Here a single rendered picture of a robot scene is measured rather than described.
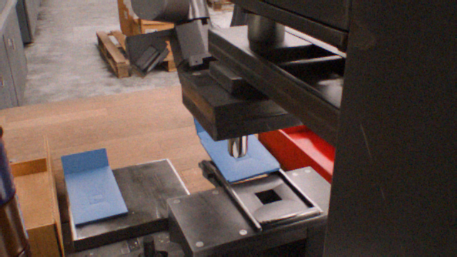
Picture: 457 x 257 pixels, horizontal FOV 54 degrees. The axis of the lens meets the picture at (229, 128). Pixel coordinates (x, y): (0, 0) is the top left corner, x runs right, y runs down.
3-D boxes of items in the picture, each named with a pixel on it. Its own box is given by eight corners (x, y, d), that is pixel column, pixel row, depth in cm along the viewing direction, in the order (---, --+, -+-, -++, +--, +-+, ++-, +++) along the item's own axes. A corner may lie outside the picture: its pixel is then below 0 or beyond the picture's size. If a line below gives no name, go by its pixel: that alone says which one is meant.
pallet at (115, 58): (224, 64, 423) (224, 49, 416) (118, 78, 387) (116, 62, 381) (185, 35, 522) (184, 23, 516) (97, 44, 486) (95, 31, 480)
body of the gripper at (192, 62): (191, 69, 62) (178, 18, 62) (178, 81, 72) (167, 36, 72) (234, 60, 64) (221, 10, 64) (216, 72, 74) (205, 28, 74)
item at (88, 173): (107, 162, 74) (105, 146, 73) (128, 213, 62) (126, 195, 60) (63, 171, 72) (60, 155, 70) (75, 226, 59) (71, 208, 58)
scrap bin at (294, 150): (310, 130, 90) (313, 103, 87) (398, 196, 69) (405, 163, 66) (257, 141, 86) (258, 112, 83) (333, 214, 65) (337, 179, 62)
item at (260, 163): (235, 119, 71) (234, 102, 69) (280, 169, 58) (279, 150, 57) (193, 130, 69) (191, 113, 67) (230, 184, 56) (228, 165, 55)
